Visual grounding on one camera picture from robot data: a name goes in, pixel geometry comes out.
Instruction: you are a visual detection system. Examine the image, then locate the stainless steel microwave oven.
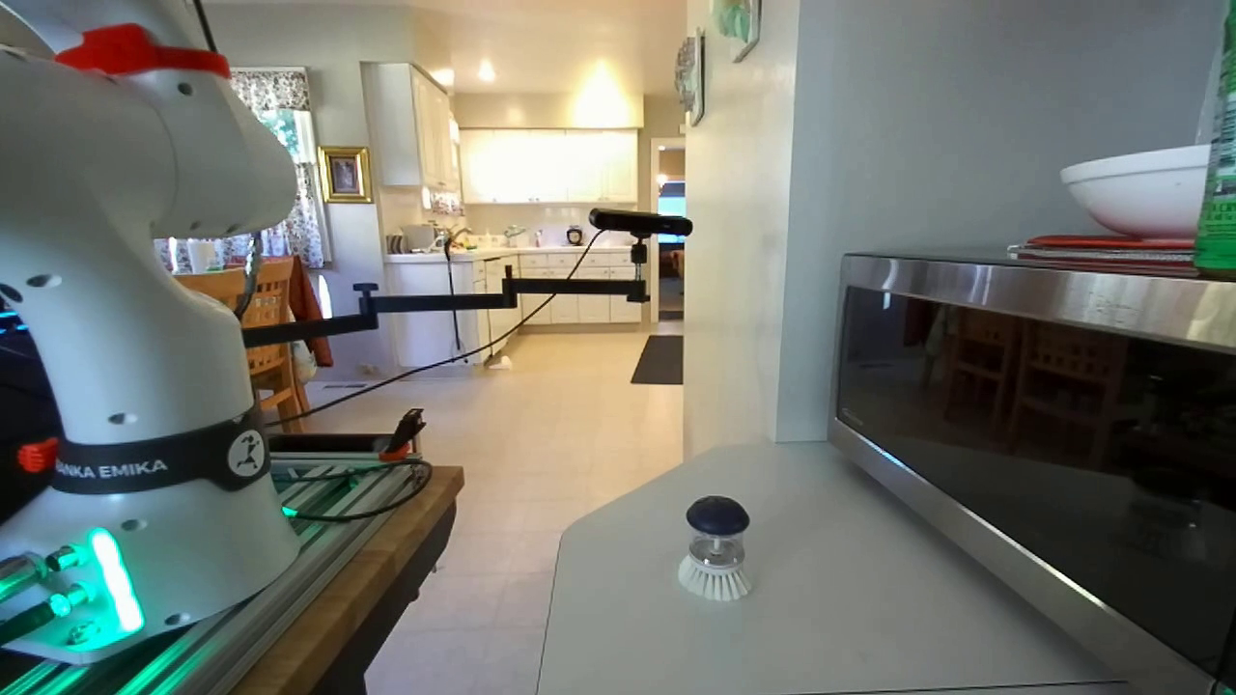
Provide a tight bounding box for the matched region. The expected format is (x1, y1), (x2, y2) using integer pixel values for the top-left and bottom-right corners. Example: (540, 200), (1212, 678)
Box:
(826, 250), (1236, 695)

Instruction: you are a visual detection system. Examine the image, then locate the dark floor rug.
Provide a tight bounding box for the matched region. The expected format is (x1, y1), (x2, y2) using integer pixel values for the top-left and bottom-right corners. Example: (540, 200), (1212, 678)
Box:
(625, 333), (689, 388)

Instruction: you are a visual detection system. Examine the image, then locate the white kitchen counter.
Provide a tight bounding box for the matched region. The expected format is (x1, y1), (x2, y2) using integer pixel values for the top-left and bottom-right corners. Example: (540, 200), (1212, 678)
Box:
(384, 244), (648, 375)

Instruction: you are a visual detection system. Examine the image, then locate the dish brush blue knob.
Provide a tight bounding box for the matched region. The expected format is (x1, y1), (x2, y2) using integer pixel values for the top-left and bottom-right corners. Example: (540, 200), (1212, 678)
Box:
(678, 495), (759, 604)

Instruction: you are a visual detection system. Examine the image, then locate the red black clamp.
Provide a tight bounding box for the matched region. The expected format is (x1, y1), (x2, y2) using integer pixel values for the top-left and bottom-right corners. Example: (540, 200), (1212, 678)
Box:
(379, 406), (432, 469)

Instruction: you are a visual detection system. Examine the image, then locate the white tall kitchen cabinet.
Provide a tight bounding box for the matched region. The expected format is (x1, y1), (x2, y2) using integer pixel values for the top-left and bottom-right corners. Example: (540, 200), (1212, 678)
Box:
(355, 56), (465, 198)

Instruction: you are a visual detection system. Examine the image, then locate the gold framed picture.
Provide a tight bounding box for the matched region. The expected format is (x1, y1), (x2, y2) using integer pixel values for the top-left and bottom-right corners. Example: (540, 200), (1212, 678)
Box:
(319, 141), (374, 209)

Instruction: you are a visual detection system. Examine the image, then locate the wooden work table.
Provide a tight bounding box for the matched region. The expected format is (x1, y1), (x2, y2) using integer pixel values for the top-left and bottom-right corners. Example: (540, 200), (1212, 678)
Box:
(228, 461), (467, 695)

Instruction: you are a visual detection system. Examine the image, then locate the wooden dining chair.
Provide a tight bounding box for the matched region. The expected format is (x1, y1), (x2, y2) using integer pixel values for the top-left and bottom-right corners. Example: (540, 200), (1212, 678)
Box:
(170, 254), (319, 431)

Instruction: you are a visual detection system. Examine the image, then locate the patterned window curtain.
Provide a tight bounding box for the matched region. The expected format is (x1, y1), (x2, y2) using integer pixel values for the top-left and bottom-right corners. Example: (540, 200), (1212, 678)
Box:
(228, 60), (322, 266)

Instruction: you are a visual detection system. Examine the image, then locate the red flat plates stack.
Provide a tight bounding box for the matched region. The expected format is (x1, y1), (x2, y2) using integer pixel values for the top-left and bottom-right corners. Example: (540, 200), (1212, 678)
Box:
(1010, 227), (1206, 268)

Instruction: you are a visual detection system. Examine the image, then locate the large white bowl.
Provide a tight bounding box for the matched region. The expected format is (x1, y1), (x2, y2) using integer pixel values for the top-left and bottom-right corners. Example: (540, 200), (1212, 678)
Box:
(1054, 138), (1219, 240)

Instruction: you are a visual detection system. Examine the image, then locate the black camera cable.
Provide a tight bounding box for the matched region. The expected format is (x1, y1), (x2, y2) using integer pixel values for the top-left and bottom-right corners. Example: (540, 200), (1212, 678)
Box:
(270, 227), (612, 431)

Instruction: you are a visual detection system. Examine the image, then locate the black bar stereo camera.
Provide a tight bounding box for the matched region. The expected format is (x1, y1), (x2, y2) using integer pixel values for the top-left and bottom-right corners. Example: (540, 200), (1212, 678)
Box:
(586, 203), (701, 244)

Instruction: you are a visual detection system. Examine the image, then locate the black articulated camera mount arm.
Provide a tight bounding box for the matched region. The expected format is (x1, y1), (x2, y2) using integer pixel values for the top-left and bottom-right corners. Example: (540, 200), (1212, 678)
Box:
(240, 236), (656, 352)

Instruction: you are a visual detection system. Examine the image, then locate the round wall decoration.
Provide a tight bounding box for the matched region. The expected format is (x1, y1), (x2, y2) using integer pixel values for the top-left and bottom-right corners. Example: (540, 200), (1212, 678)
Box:
(673, 29), (710, 129)

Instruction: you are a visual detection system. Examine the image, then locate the green framed wall picture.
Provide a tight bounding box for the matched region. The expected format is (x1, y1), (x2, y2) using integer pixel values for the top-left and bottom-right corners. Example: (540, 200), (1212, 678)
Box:
(710, 0), (764, 65)

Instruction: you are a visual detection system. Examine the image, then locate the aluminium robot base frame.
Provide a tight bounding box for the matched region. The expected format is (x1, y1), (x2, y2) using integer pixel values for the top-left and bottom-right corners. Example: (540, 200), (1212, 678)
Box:
(0, 428), (437, 695)

